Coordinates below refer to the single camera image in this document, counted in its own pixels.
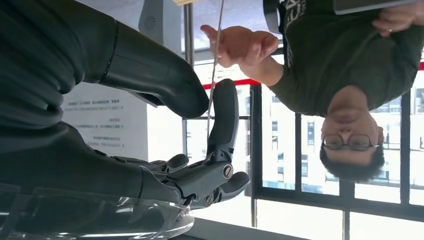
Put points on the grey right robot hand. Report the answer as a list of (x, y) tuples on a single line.
[(66, 165)]

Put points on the person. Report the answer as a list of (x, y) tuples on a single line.
[(348, 66)]

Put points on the grey laptop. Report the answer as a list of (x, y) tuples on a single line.
[(364, 6)]

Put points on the grey metal pole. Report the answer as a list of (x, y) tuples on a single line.
[(188, 33)]

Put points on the white printed sign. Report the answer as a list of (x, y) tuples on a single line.
[(106, 126)]

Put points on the clear plastic cover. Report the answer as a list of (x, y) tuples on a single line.
[(99, 215)]

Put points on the light wooden desk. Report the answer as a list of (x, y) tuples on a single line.
[(185, 2)]

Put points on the grey kiosk stand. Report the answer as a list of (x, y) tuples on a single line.
[(159, 23)]

